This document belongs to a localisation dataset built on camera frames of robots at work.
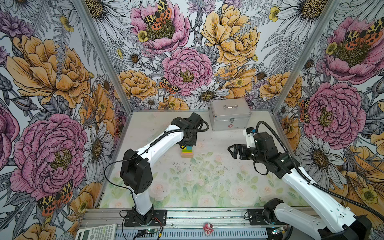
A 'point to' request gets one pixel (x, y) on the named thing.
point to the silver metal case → (229, 114)
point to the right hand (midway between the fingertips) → (236, 153)
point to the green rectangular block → (185, 150)
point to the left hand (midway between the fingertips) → (186, 146)
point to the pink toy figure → (208, 228)
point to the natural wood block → (190, 156)
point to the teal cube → (189, 147)
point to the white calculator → (104, 232)
